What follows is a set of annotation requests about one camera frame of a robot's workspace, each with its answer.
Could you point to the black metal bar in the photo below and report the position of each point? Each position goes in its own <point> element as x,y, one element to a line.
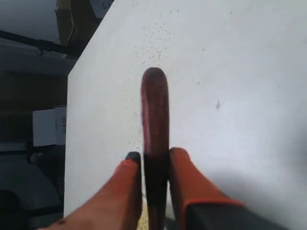
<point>42,45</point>

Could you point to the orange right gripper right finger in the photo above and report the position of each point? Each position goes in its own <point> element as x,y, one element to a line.
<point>188,186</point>

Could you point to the white cardboard box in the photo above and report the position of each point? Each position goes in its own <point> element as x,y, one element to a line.
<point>49,127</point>

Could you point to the brown wooden spoon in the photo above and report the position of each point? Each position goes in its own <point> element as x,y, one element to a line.
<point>155,124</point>

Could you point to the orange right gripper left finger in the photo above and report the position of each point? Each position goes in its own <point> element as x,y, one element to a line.
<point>116,206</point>

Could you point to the yellow cardboard box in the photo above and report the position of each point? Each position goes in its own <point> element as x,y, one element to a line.
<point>65,25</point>

